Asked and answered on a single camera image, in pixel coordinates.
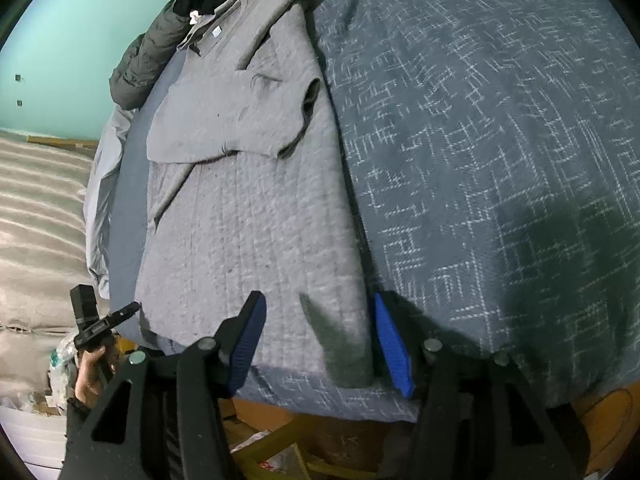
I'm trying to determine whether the grey knit sweater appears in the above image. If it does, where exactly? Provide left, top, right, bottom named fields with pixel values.
left=136, top=0, right=373, bottom=388

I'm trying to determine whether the person's left hand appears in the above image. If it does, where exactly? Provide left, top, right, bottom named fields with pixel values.
left=74, top=340, right=119, bottom=408

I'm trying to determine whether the light blue bed sheet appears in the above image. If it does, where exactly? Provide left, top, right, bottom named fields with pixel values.
left=82, top=105, right=134, bottom=300

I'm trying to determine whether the blue patterned bed cover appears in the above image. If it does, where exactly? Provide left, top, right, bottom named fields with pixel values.
left=106, top=0, right=640, bottom=424

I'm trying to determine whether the dark grey duvet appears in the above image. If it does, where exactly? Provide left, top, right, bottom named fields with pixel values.
left=108, top=0, right=191, bottom=110

